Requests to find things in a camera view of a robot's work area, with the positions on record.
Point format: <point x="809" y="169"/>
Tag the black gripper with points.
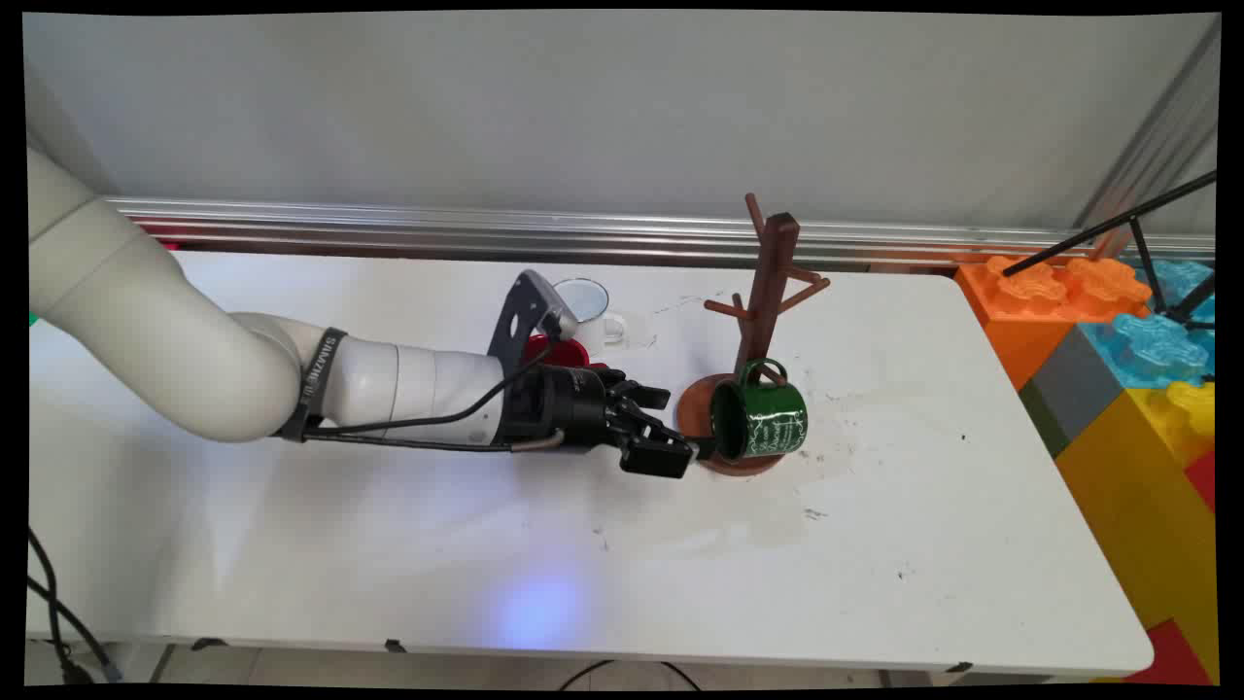
<point x="564" y="408"/>

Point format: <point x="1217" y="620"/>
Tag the brown wooden mug tree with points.
<point x="768" y="282"/>

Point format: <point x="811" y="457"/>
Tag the light blue foam block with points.
<point x="1147" y="350"/>
<point x="1181" y="282"/>

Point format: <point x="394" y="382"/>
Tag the white enamel mug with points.
<point x="588" y="303"/>

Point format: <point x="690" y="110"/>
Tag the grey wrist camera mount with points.
<point x="523" y="311"/>

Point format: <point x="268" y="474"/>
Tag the orange foam block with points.
<point x="1020" y="301"/>

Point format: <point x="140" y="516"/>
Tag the aluminium rail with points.
<point x="583" y="233"/>

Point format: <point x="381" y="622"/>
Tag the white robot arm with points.
<point x="165" y="331"/>

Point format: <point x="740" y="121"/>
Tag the red mug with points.
<point x="556" y="352"/>

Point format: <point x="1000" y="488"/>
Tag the red wedge foam block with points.
<point x="1176" y="656"/>

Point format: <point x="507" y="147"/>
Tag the large red foam block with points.
<point x="1203" y="478"/>

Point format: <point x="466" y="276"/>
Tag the black tripod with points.
<point x="1147" y="233"/>

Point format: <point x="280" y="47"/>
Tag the green enamel mug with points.
<point x="768" y="420"/>

